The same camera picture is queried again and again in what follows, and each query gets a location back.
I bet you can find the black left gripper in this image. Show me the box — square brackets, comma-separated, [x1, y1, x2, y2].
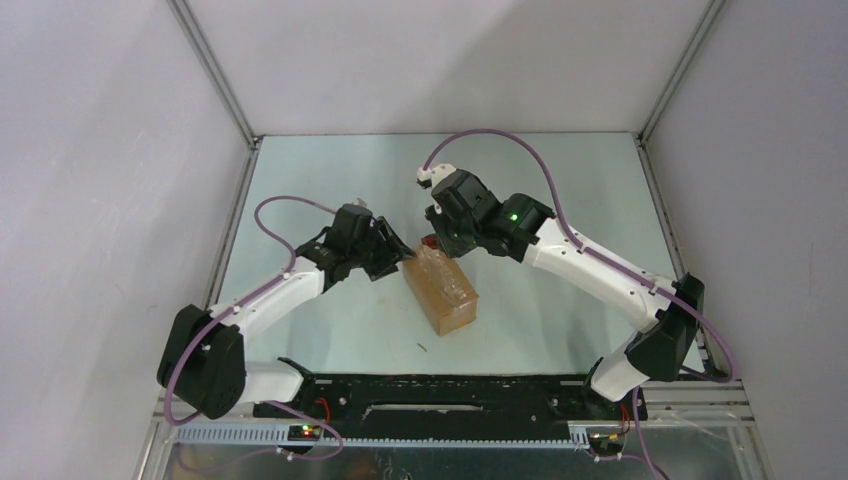
[349, 217, 416, 282]

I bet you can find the brown cardboard express box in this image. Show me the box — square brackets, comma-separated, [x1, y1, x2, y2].
[402, 244, 479, 336]

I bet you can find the red black utility knife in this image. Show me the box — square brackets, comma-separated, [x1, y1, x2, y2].
[422, 235, 440, 250]

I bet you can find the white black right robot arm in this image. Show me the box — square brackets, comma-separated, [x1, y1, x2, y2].
[416, 164, 703, 418]

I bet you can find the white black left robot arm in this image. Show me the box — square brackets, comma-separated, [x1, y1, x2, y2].
[156, 204, 415, 426]

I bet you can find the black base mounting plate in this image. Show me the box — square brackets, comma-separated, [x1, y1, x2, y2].
[288, 372, 647, 442]

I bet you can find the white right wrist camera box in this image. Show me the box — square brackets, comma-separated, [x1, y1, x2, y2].
[416, 164, 456, 190]

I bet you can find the aluminium frame rail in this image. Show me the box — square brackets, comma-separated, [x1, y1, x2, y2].
[135, 374, 773, 479]

